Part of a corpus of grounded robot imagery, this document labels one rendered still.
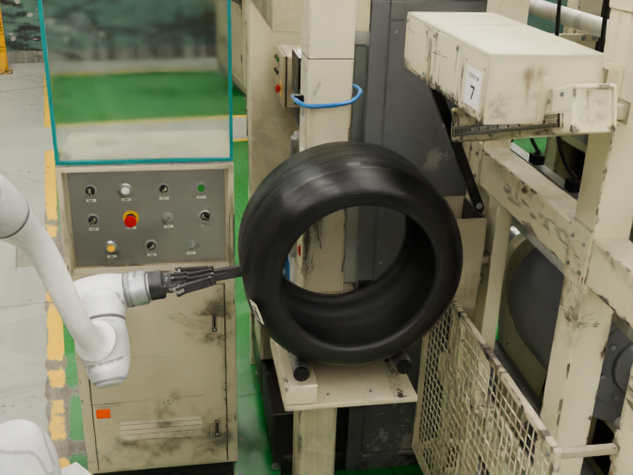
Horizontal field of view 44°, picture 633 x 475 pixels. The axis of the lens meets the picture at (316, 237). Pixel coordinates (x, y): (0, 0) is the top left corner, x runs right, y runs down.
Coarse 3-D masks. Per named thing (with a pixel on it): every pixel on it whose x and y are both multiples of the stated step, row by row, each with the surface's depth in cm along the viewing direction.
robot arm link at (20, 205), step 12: (0, 180) 146; (0, 192) 145; (12, 192) 149; (0, 204) 146; (12, 204) 149; (24, 204) 154; (0, 216) 147; (12, 216) 150; (24, 216) 154; (0, 228) 150; (12, 228) 152
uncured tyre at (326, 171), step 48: (336, 144) 202; (288, 192) 188; (336, 192) 185; (384, 192) 187; (432, 192) 193; (240, 240) 204; (288, 240) 188; (432, 240) 194; (288, 288) 224; (384, 288) 229; (432, 288) 201; (288, 336) 199; (336, 336) 222; (384, 336) 206
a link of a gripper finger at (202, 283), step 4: (208, 276) 198; (196, 280) 197; (200, 280) 197; (204, 280) 197; (212, 280) 198; (184, 284) 196; (188, 284) 196; (192, 284) 196; (196, 284) 196; (200, 284) 197; (204, 284) 197; (208, 284) 198; (176, 288) 194; (180, 288) 195; (184, 288) 196; (188, 288) 196; (192, 288) 196; (196, 288) 197; (200, 288) 197; (184, 292) 196; (188, 292) 196; (180, 296) 195
